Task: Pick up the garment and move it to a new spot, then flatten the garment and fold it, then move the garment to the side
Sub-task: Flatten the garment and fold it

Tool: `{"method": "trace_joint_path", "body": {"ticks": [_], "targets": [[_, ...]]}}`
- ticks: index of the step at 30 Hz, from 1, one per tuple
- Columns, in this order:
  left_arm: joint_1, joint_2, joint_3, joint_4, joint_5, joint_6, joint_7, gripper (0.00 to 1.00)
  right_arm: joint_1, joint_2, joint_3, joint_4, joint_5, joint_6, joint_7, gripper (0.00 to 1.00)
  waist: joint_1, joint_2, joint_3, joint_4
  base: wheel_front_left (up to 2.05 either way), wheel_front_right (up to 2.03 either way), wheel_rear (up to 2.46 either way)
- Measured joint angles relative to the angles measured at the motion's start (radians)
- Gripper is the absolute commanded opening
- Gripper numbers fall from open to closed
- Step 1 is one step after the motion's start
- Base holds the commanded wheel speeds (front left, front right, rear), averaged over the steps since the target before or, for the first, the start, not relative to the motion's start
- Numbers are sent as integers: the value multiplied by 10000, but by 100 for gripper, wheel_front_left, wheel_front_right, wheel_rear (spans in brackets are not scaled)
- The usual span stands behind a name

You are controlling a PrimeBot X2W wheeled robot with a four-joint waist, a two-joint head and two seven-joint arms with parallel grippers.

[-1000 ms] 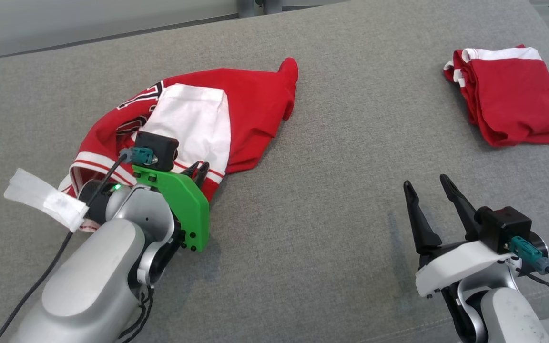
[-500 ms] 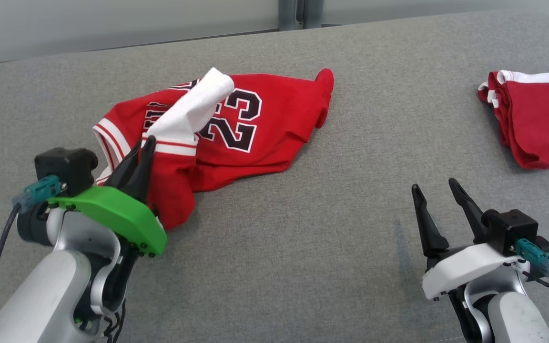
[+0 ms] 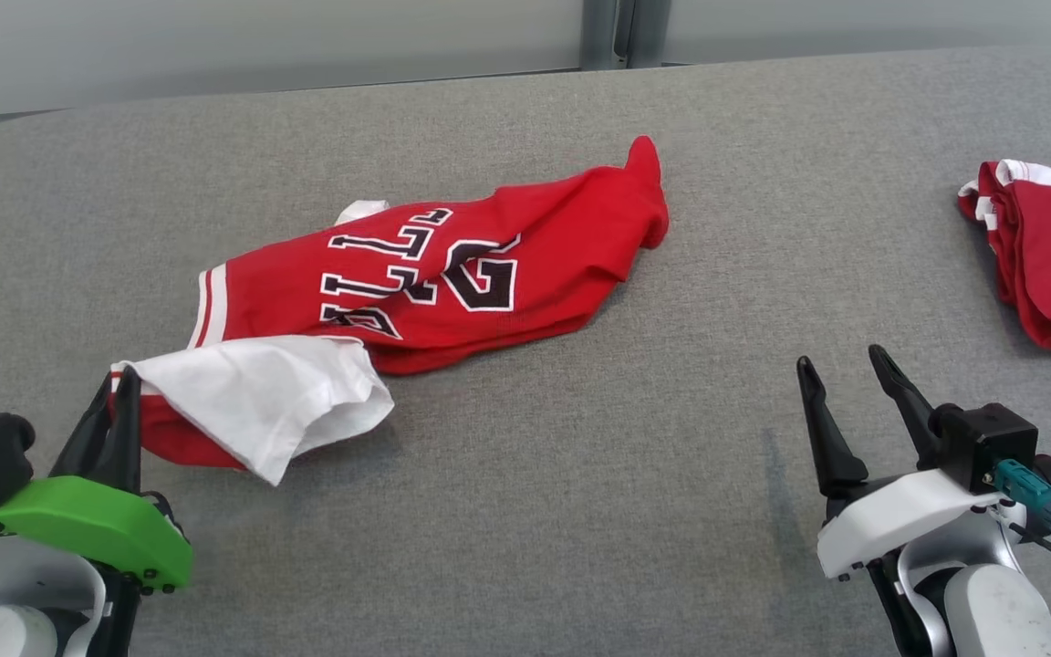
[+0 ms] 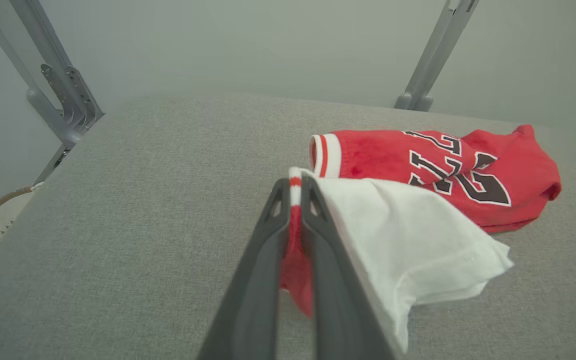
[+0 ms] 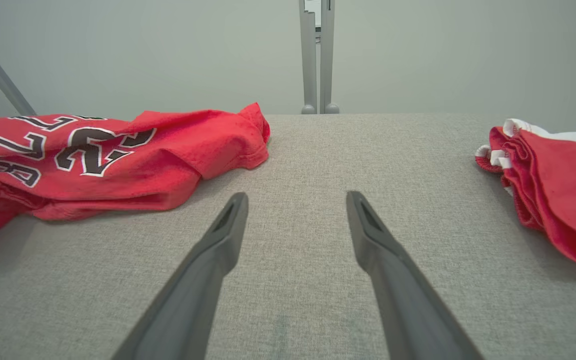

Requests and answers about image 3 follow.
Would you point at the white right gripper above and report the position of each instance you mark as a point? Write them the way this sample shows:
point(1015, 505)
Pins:
point(900, 516)

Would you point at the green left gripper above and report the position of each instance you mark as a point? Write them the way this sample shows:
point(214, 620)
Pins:
point(78, 520)

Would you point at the red jersey with white sleeves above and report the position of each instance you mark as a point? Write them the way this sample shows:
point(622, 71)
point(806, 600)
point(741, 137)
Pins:
point(535, 274)

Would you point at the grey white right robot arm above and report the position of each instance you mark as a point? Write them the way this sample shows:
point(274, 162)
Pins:
point(991, 611)

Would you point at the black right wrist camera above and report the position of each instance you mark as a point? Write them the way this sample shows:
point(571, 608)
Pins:
point(982, 443)

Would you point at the grey metal partition post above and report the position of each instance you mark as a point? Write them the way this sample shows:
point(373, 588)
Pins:
point(649, 32)
point(598, 36)

